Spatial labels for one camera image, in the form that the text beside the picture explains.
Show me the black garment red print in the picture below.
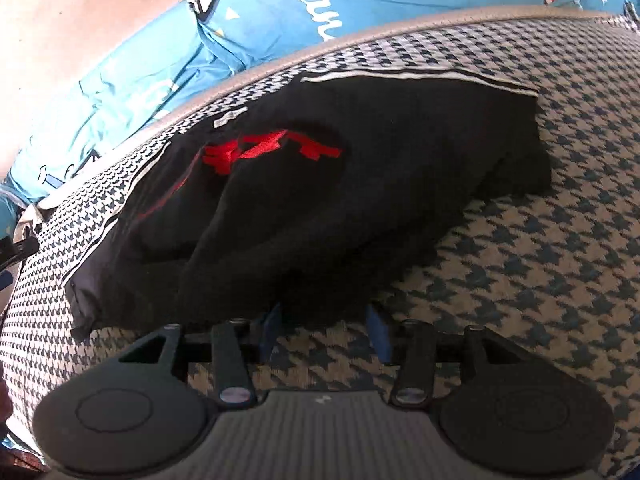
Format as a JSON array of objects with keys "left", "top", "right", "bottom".
[{"left": 65, "top": 67, "right": 551, "bottom": 341}]

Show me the person's left hand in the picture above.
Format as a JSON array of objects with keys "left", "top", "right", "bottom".
[{"left": 0, "top": 379, "right": 13, "bottom": 425}]

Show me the houndstooth mattress cover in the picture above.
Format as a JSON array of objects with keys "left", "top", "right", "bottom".
[{"left": 1, "top": 10, "right": 639, "bottom": 479}]

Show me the blue cartoon print bedsheet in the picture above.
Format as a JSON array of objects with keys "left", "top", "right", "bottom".
[{"left": 1, "top": 0, "right": 638, "bottom": 235}]

